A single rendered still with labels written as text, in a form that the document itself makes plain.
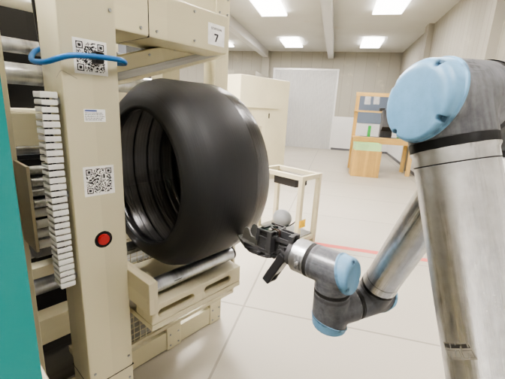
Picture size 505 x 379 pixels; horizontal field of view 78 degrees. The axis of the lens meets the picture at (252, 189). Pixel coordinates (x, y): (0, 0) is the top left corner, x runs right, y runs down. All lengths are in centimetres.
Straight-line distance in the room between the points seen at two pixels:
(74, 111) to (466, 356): 86
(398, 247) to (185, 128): 59
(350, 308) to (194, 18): 114
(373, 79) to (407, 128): 1268
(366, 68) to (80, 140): 1265
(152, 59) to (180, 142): 62
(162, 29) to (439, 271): 112
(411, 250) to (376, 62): 1259
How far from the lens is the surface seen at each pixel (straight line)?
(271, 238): 87
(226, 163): 84
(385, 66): 1327
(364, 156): 778
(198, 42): 138
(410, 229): 75
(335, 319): 86
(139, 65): 138
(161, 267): 130
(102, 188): 89
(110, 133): 88
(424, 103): 50
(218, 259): 111
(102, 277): 97
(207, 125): 85
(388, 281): 86
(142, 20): 125
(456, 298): 53
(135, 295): 100
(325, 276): 80
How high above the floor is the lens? 142
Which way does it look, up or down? 14 degrees down
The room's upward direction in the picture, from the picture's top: 3 degrees clockwise
